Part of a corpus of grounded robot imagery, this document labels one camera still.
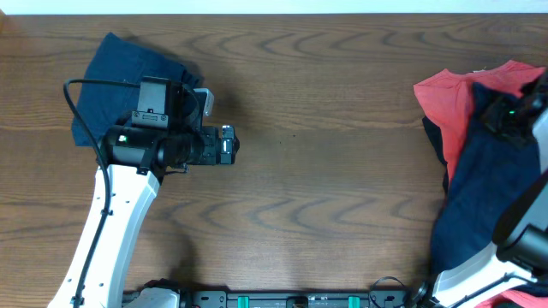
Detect navy blue shorts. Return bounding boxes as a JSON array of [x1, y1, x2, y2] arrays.
[[431, 83, 540, 274]]

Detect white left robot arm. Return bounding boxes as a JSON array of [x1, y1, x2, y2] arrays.
[[49, 125, 240, 307]]

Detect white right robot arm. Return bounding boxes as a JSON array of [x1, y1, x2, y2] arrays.
[[412, 74, 547, 307]]

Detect folded navy shorts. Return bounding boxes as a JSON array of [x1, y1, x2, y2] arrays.
[[76, 33, 201, 141]]

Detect red t-shirt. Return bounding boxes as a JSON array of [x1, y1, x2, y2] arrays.
[[414, 60, 545, 178]]

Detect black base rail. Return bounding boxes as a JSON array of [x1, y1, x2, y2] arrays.
[[122, 277, 429, 308]]

